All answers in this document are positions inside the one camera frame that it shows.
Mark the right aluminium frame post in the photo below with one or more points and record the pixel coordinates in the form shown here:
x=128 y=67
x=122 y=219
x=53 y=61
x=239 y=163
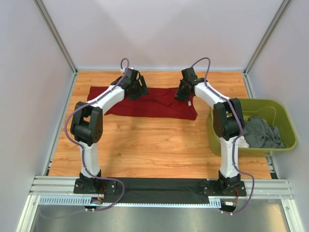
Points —
x=269 y=31

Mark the black cloth strip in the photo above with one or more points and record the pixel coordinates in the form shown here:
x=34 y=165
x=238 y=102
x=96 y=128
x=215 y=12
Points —
x=159 y=190

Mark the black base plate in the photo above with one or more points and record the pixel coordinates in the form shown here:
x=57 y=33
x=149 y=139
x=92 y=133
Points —
x=96 y=186
x=217 y=188

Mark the slotted cable duct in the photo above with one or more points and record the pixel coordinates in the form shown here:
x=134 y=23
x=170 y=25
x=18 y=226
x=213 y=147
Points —
x=90 y=201

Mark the aluminium frame post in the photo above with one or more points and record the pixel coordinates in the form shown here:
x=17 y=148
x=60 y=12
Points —
x=51 y=26
x=269 y=31

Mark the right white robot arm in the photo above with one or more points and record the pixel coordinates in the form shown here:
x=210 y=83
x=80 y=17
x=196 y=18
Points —
x=228 y=122

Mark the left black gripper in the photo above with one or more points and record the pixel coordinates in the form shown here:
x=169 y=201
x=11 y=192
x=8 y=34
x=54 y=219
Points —
x=142 y=90

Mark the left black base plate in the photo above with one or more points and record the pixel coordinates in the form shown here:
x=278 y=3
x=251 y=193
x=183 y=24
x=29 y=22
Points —
x=96 y=186

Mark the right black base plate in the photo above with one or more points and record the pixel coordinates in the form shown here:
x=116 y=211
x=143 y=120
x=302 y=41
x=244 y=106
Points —
x=217 y=188

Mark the white t-shirt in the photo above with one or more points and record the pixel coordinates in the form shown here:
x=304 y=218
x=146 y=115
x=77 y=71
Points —
x=243 y=143

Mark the left aluminium frame post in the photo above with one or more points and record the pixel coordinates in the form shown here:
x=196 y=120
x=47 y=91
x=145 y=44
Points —
x=51 y=26

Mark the aluminium mounting rail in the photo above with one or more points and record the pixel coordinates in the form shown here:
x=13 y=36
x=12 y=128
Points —
x=63 y=185

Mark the green plastic bin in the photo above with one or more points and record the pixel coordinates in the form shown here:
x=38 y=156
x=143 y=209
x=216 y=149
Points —
x=274 y=114

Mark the red t-shirt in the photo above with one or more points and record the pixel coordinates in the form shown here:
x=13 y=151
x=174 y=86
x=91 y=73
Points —
x=160 y=102

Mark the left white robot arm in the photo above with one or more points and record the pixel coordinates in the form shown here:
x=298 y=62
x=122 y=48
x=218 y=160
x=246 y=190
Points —
x=87 y=127

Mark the grey t-shirt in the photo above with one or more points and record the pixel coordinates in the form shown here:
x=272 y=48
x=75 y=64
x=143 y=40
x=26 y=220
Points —
x=258 y=134

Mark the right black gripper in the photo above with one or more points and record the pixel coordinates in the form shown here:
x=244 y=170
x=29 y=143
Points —
x=179 y=95

